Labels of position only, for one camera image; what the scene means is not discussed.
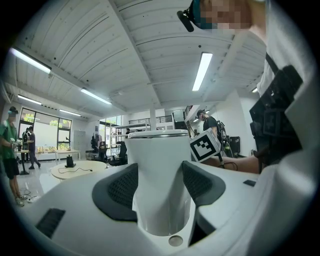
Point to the white power strip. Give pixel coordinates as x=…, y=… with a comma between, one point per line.
x=33, y=199

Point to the long white table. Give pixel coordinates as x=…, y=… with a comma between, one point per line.
x=65, y=151

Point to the flat black base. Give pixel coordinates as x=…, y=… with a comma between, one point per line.
x=70, y=166

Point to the black mezzanine railing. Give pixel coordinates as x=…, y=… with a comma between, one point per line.
x=165, y=119

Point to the grey metal cabinet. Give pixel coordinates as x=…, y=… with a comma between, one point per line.
x=80, y=140

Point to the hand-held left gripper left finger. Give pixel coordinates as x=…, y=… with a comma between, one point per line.
x=102, y=197

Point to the person's white shirt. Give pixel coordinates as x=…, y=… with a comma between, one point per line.
x=282, y=37

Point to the round beige table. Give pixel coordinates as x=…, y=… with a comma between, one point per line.
x=82, y=167

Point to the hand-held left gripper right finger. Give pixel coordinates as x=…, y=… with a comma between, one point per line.
x=212, y=187

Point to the metal storage rack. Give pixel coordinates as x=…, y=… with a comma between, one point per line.
x=130, y=127

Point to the black case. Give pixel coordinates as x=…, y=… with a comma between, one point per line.
x=235, y=145

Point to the teal headband with camera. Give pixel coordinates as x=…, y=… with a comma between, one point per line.
x=190, y=15

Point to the white paper cup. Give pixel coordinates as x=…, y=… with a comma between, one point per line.
x=157, y=170

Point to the black device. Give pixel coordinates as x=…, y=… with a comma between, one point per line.
x=70, y=160

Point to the black framed window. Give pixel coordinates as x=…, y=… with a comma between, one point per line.
x=45, y=125

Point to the small pedestal table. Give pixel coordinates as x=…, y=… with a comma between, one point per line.
x=23, y=160

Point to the ceiling tube light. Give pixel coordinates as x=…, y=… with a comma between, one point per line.
x=254, y=90
x=29, y=99
x=202, y=71
x=30, y=60
x=70, y=112
x=96, y=96

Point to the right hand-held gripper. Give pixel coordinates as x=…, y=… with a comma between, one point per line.
x=205, y=147

